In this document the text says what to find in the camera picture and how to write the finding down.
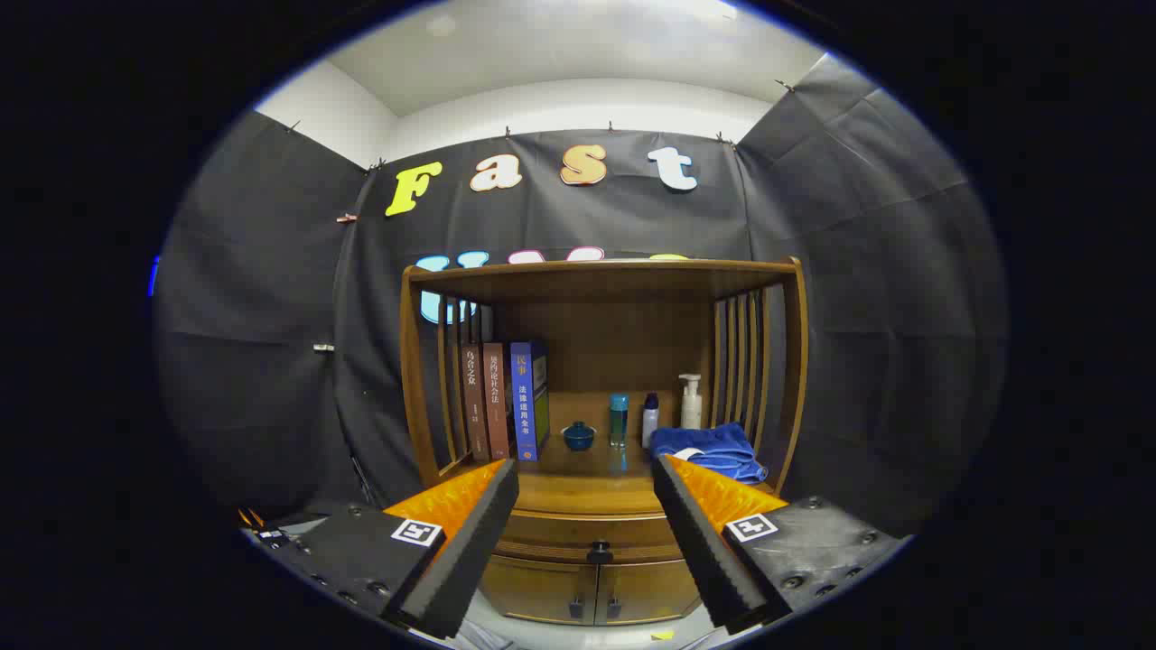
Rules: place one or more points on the blue book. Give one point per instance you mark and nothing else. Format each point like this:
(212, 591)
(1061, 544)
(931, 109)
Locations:
(524, 406)

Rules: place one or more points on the wooden countertop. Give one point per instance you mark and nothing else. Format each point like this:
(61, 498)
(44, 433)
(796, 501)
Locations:
(578, 492)

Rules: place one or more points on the clear blue bottle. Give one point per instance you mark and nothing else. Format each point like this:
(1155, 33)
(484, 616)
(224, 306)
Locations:
(619, 422)

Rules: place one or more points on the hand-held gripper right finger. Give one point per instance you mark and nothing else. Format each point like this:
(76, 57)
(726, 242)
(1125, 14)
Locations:
(700, 542)

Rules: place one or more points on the dark brown book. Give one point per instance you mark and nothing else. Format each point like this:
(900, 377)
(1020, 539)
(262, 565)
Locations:
(473, 406)

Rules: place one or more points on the wooden cabinet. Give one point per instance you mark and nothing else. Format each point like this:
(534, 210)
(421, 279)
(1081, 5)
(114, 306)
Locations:
(614, 343)

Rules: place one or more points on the blue folded towel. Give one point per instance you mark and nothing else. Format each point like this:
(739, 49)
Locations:
(713, 450)

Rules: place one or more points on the white pump bottle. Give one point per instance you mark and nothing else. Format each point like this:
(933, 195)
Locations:
(692, 408)

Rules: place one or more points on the reddish brown book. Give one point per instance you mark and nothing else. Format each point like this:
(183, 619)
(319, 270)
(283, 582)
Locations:
(497, 402)

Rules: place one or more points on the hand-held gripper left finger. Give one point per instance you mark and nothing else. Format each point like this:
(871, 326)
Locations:
(470, 551)

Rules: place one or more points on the blue lidded teacup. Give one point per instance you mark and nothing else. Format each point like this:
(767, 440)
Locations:
(579, 437)

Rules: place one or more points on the white bottle blue cap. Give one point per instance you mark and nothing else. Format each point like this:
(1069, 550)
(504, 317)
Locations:
(650, 424)

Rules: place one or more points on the wooden drawer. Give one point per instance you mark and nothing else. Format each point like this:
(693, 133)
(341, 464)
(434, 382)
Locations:
(560, 533)

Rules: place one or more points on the wooden cabinet door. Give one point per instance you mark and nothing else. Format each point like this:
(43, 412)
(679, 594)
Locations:
(646, 591)
(533, 591)

